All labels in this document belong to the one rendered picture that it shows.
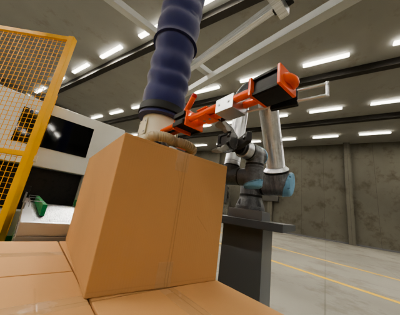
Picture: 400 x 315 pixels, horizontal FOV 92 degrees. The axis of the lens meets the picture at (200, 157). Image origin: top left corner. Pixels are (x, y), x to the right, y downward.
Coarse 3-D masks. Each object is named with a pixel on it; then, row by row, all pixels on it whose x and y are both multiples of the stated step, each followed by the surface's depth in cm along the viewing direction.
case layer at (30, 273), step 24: (0, 264) 54; (24, 264) 56; (48, 264) 59; (72, 264) 62; (0, 288) 42; (24, 288) 44; (48, 288) 45; (72, 288) 47; (168, 288) 54; (192, 288) 56; (216, 288) 59; (0, 312) 34; (24, 312) 35; (48, 312) 36; (72, 312) 37; (96, 312) 39; (120, 312) 40; (144, 312) 41; (168, 312) 42; (192, 312) 43; (216, 312) 45; (240, 312) 46; (264, 312) 48
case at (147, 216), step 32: (96, 160) 79; (128, 160) 52; (160, 160) 58; (192, 160) 65; (96, 192) 61; (128, 192) 51; (160, 192) 57; (192, 192) 64; (96, 224) 51; (128, 224) 50; (160, 224) 55; (192, 224) 62; (96, 256) 45; (128, 256) 49; (160, 256) 54; (192, 256) 61; (96, 288) 44; (128, 288) 48
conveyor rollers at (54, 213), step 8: (32, 208) 191; (48, 208) 212; (56, 208) 224; (64, 208) 237; (72, 208) 250; (32, 216) 143; (40, 216) 146; (48, 216) 156; (56, 216) 160; (64, 216) 164
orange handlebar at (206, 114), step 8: (288, 72) 42; (288, 80) 42; (296, 80) 42; (240, 96) 51; (248, 96) 50; (248, 104) 54; (256, 104) 53; (200, 112) 64; (208, 112) 61; (192, 120) 68; (200, 120) 66; (208, 120) 65; (216, 120) 65; (168, 128) 80
